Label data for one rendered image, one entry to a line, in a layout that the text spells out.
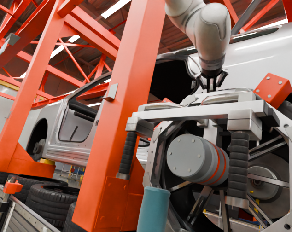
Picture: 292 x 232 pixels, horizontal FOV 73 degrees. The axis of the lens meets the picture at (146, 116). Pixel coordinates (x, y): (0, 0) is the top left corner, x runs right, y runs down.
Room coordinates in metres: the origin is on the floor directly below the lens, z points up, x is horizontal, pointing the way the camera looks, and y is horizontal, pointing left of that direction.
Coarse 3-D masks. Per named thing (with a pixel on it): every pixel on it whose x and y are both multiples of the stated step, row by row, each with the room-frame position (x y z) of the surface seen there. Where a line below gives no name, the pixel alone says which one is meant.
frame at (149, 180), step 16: (192, 96) 0.74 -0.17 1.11; (208, 96) 0.70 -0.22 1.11; (160, 128) 0.85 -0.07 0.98; (176, 128) 0.85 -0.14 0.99; (288, 128) 0.51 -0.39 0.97; (160, 144) 0.90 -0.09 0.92; (160, 160) 0.87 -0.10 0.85; (144, 176) 0.86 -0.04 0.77; (176, 224) 0.79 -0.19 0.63; (272, 224) 0.54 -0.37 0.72; (288, 224) 0.52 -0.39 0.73
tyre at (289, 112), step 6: (222, 90) 0.74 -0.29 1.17; (252, 90) 0.66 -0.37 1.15; (282, 102) 0.59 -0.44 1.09; (288, 102) 0.59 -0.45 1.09; (282, 108) 0.59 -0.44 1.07; (288, 108) 0.58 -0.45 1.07; (288, 114) 0.58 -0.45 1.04; (174, 132) 0.89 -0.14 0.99; (168, 138) 0.91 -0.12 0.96; (162, 186) 0.90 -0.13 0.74
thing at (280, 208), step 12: (264, 156) 1.00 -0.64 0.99; (276, 156) 0.97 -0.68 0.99; (252, 168) 1.00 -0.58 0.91; (264, 168) 0.96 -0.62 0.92; (276, 168) 0.97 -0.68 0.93; (288, 168) 0.93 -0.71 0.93; (288, 180) 0.93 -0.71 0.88; (264, 192) 0.96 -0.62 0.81; (276, 192) 0.96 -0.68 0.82; (288, 192) 0.93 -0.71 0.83; (264, 204) 1.00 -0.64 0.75; (276, 204) 0.97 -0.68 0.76; (288, 204) 0.93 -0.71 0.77; (276, 216) 0.97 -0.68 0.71
